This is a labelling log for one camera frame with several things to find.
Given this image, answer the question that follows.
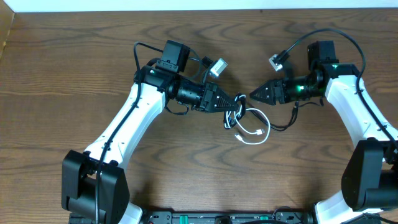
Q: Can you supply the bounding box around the white usb cable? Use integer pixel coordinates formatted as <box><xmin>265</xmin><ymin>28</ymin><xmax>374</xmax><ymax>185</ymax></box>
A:
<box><xmin>225</xmin><ymin>94</ymin><xmax>272</xmax><ymax>146</ymax></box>

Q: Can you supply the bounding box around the cardboard side panel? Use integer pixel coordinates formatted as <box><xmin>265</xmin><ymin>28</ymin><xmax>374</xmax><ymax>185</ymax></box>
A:
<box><xmin>0</xmin><ymin>0</ymin><xmax>15</xmax><ymax>56</ymax></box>

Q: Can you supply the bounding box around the black usb cable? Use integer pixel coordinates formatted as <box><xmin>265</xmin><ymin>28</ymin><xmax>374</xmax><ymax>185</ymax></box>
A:
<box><xmin>223</xmin><ymin>93</ymin><xmax>301</xmax><ymax>132</ymax></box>

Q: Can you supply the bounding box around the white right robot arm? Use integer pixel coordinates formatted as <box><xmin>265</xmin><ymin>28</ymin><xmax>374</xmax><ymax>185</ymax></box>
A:
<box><xmin>250</xmin><ymin>40</ymin><xmax>397</xmax><ymax>223</ymax></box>

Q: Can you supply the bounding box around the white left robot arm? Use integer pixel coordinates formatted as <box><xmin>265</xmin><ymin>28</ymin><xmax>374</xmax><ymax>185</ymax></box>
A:
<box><xmin>61</xmin><ymin>40</ymin><xmax>239</xmax><ymax>223</ymax></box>

